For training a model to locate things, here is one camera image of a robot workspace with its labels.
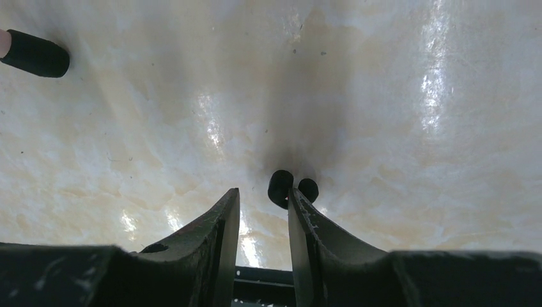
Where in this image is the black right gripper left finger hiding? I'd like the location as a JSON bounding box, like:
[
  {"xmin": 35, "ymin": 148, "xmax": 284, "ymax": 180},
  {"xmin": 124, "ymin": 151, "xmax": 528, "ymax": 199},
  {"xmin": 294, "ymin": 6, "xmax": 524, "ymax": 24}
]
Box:
[{"xmin": 1, "ymin": 188, "xmax": 240, "ymax": 306}]

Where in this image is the pink music stand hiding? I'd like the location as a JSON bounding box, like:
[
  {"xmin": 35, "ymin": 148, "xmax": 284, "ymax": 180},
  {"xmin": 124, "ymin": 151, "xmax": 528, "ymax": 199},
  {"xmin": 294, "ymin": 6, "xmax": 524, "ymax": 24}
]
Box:
[{"xmin": 1, "ymin": 29, "xmax": 70, "ymax": 78}]

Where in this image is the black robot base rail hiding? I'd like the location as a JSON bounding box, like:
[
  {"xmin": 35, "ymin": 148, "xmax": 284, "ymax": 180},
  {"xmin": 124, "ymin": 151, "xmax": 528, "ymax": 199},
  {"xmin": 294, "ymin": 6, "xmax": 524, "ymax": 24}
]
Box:
[{"xmin": 231, "ymin": 266, "xmax": 296, "ymax": 307}]

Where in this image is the black earbud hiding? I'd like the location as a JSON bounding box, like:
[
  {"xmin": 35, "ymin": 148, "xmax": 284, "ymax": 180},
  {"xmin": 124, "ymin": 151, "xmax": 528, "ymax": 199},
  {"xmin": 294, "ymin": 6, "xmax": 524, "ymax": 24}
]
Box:
[{"xmin": 267, "ymin": 169, "xmax": 319, "ymax": 210}]

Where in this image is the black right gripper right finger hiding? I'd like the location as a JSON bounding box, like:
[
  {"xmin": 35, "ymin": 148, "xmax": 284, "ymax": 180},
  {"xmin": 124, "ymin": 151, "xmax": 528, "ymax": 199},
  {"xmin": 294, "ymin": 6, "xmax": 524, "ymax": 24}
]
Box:
[{"xmin": 288, "ymin": 188, "xmax": 541, "ymax": 306}]

